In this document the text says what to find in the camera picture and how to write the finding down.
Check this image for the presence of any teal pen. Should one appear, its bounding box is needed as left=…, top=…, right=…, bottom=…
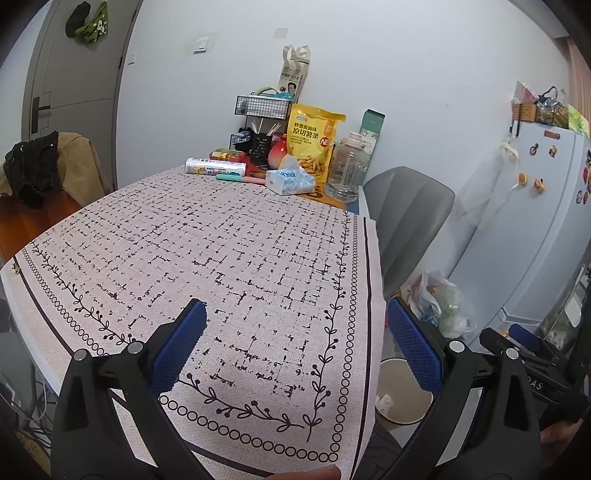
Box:
left=215, top=174, right=246, bottom=183

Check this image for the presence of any brown chair with black clothes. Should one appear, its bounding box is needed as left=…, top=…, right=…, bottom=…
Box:
left=1, top=131, right=111, bottom=263

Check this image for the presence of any clear glass jar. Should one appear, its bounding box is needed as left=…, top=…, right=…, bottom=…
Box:
left=325, top=132, right=370, bottom=204

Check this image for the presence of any wicker basket on fridge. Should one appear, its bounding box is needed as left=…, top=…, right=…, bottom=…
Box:
left=511, top=103, right=537, bottom=123

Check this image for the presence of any black pen holder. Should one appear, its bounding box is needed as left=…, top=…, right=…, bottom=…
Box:
left=249, top=133, right=276, bottom=169

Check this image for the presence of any yellow snack bag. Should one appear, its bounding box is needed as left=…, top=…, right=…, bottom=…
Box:
left=287, top=103, right=346, bottom=183

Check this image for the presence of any green hanging cloth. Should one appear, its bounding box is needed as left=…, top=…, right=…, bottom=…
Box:
left=65, top=1, right=108, bottom=45

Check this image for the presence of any blue white tissue pack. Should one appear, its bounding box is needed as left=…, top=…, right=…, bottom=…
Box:
left=264, top=155, right=315, bottom=196

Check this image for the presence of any white carton bag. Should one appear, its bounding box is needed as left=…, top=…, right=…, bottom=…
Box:
left=277, top=45, right=311, bottom=103

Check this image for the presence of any white plastic grocery bag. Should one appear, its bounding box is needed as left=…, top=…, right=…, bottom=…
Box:
left=411, top=271, right=476, bottom=340

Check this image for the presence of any red peach ornament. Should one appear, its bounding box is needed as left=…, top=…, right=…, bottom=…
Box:
left=267, top=138, right=287, bottom=169

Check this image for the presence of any pink patterned tablecloth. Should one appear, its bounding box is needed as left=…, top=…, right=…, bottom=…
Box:
left=1, top=167, right=386, bottom=479

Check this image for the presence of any green tall box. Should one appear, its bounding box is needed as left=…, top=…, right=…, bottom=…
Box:
left=360, top=109, right=386, bottom=157

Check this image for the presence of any grey door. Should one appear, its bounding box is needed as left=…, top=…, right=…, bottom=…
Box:
left=21, top=0, right=141, bottom=187

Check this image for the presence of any grey upholstered chair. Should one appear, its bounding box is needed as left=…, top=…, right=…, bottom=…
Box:
left=363, top=166, right=455, bottom=300

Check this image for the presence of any beige trash bin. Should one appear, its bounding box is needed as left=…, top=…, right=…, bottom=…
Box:
left=375, top=358, right=434, bottom=428

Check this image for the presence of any black wire basket shelf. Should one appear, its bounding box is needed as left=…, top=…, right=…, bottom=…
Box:
left=235, top=95, right=291, bottom=121

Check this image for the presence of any right hand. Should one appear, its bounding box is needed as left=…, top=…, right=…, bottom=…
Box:
left=540, top=417, right=585, bottom=469

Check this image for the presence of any white fridge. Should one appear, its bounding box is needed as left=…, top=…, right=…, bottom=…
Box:
left=451, top=123, right=590, bottom=341

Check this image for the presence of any white tube roll package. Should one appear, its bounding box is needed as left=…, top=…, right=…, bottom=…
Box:
left=184, top=158, right=246, bottom=176

